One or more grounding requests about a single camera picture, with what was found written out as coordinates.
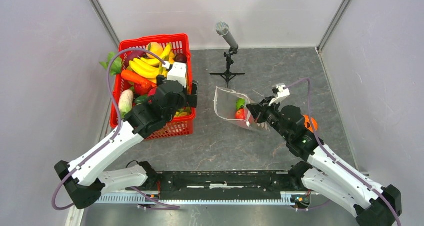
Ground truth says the clear dotted zip bag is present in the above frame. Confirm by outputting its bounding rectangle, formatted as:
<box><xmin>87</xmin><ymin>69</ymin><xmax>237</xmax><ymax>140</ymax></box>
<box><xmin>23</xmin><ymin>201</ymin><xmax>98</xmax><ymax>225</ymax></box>
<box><xmin>213</xmin><ymin>86</ymin><xmax>271</xmax><ymax>134</ymax></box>

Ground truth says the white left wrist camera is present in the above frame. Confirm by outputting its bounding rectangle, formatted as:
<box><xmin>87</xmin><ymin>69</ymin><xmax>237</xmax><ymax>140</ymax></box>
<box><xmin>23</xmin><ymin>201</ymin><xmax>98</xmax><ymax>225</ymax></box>
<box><xmin>162</xmin><ymin>61</ymin><xmax>188</xmax><ymax>88</ymax></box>

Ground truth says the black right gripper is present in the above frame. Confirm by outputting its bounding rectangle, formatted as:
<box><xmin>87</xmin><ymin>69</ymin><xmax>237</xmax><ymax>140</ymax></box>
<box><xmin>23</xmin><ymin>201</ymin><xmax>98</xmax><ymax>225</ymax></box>
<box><xmin>246</xmin><ymin>96</ymin><xmax>291</xmax><ymax>140</ymax></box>

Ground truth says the green toy watermelon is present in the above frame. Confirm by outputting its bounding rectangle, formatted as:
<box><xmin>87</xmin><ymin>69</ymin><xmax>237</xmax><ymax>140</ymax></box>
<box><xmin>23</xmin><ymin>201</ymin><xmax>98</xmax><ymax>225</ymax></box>
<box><xmin>235</xmin><ymin>98</ymin><xmax>246</xmax><ymax>111</ymax></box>

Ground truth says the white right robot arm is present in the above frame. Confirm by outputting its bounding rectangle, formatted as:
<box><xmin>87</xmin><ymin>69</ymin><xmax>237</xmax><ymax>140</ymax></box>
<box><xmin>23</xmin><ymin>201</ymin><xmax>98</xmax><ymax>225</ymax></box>
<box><xmin>246</xmin><ymin>98</ymin><xmax>402</xmax><ymax>226</ymax></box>

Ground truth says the dark purple plum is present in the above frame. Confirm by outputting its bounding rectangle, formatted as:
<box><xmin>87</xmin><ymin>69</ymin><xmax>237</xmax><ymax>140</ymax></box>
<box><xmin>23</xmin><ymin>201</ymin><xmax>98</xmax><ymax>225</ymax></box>
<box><xmin>174</xmin><ymin>53</ymin><xmax>188</xmax><ymax>63</ymax></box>

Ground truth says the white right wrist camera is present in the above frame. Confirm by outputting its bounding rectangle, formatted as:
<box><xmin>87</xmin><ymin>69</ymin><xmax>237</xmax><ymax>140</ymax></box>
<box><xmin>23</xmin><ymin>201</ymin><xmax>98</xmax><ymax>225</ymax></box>
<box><xmin>268</xmin><ymin>83</ymin><xmax>290</xmax><ymax>106</ymax></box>

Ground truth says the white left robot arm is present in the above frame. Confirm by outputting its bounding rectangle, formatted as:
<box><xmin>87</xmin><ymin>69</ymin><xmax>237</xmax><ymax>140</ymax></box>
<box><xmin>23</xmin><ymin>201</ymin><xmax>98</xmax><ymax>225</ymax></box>
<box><xmin>54</xmin><ymin>80</ymin><xmax>198</xmax><ymax>209</ymax></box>

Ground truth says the purple sweet potato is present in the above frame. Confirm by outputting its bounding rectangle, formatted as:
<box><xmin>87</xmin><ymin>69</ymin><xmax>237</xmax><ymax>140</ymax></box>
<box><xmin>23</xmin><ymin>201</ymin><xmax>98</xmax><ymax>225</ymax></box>
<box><xmin>124</xmin><ymin>50</ymin><xmax>145</xmax><ymax>67</ymax></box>

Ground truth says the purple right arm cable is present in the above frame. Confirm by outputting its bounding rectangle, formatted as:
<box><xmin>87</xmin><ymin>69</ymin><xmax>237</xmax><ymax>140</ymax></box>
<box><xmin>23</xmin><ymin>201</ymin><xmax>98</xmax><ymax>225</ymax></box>
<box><xmin>284</xmin><ymin>77</ymin><xmax>402</xmax><ymax>226</ymax></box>

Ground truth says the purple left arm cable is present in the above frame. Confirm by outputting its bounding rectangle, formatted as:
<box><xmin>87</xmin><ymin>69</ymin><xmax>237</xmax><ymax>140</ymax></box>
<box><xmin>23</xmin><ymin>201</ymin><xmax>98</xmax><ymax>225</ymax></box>
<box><xmin>51</xmin><ymin>48</ymin><xmax>167</xmax><ymax>211</ymax></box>

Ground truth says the red plastic basket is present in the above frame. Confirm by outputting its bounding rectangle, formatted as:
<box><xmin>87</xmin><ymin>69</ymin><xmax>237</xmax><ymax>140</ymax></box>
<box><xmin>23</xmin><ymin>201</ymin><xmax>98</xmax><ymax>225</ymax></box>
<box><xmin>113</xmin><ymin>33</ymin><xmax>196</xmax><ymax>140</ymax></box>

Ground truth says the green lettuce leaf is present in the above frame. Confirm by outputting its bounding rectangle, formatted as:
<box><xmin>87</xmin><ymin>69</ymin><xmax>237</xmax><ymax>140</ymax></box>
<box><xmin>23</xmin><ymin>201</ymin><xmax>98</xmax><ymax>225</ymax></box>
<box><xmin>99</xmin><ymin>52</ymin><xmax>123</xmax><ymax>76</ymax></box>

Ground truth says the silver microphone on stand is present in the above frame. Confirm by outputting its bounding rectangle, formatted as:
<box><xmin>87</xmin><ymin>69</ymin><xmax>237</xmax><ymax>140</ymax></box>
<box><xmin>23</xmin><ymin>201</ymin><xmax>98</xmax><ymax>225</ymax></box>
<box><xmin>209</xmin><ymin>21</ymin><xmax>247</xmax><ymax>88</ymax></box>

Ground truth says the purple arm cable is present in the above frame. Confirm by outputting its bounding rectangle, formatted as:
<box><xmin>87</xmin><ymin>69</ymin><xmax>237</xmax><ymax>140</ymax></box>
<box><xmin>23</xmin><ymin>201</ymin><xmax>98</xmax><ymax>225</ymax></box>
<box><xmin>51</xmin><ymin>48</ymin><xmax>167</xmax><ymax>211</ymax></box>
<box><xmin>284</xmin><ymin>77</ymin><xmax>402</xmax><ymax>226</ymax></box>

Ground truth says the yellow peach with leaf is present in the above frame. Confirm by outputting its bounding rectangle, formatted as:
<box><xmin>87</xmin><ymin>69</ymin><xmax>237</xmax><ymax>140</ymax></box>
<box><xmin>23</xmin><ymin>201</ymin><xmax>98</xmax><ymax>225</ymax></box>
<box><xmin>146</xmin><ymin>42</ymin><xmax>164</xmax><ymax>56</ymax></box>

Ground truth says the green cucumber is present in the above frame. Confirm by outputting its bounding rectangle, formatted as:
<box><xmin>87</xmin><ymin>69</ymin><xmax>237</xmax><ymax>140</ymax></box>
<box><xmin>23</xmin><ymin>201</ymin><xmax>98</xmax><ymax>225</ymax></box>
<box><xmin>134</xmin><ymin>95</ymin><xmax>148</xmax><ymax>105</ymax></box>

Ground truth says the orange toy carrot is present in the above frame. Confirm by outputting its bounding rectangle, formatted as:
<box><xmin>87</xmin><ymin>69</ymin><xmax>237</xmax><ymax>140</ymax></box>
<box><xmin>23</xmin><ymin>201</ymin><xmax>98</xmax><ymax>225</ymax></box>
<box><xmin>120</xmin><ymin>70</ymin><xmax>157</xmax><ymax>87</ymax></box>

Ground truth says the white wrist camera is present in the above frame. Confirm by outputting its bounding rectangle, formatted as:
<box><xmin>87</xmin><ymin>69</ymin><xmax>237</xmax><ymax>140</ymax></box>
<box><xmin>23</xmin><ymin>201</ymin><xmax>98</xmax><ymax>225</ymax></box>
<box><xmin>268</xmin><ymin>83</ymin><xmax>290</xmax><ymax>106</ymax></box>
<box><xmin>162</xmin><ymin>61</ymin><xmax>188</xmax><ymax>88</ymax></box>

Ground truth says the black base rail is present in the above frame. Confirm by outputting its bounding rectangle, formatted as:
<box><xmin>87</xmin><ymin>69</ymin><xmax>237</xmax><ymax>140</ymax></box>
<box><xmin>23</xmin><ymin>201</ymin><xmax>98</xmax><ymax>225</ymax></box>
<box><xmin>138</xmin><ymin>170</ymin><xmax>308</xmax><ymax>200</ymax></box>

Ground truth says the red toy apple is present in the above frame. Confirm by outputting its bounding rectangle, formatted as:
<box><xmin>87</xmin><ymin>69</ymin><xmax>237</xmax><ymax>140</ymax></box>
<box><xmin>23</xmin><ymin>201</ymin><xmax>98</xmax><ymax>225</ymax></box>
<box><xmin>133</xmin><ymin>83</ymin><xmax>157</xmax><ymax>96</ymax></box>
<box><xmin>235</xmin><ymin>108</ymin><xmax>246</xmax><ymax>120</ymax></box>

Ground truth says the orange tape roll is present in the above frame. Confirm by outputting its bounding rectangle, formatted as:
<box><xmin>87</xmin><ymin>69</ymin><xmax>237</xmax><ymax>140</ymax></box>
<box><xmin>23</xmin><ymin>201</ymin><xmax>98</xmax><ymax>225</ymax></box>
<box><xmin>303</xmin><ymin>115</ymin><xmax>319</xmax><ymax>132</ymax></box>

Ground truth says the yellow banana bunch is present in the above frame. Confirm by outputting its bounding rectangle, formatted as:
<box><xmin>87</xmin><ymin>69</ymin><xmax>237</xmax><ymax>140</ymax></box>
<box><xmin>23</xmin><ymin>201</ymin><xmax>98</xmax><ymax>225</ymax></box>
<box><xmin>128</xmin><ymin>43</ymin><xmax>173</xmax><ymax>83</ymax></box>

